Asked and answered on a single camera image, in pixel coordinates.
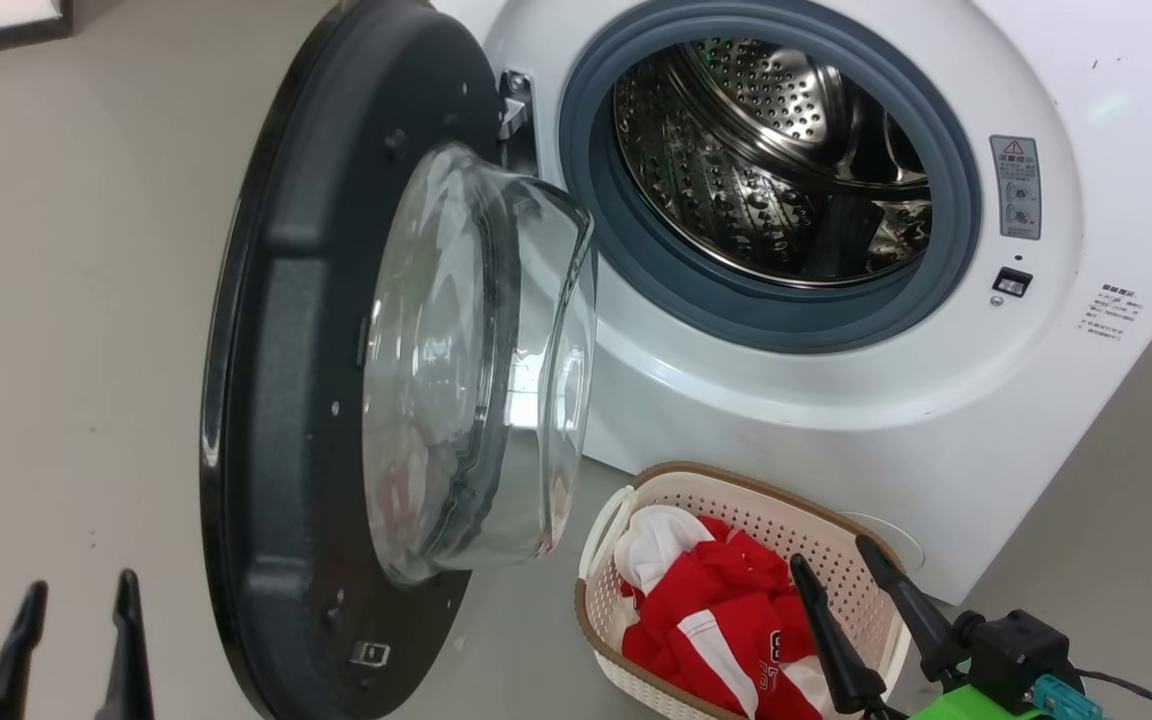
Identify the small printed text sticker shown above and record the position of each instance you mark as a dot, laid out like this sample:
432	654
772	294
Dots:
1109	312

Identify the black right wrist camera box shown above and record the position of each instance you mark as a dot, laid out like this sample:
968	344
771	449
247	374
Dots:
1021	650

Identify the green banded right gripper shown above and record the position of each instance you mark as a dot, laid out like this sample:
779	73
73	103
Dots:
966	705

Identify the dark grey glass washer door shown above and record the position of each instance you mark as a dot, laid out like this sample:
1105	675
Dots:
286	400

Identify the cream perforated laundry basket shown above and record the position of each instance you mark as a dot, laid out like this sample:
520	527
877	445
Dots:
766	500

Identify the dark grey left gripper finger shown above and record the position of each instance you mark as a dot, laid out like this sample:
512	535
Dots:
14	670
126	660

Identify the grey warning sticker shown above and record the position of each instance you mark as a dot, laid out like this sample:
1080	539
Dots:
1016	190

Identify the black door latch socket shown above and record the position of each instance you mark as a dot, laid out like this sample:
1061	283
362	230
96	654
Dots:
1012	282

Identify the white front-load washing machine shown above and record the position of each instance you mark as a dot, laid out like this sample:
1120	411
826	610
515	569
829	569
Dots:
836	400

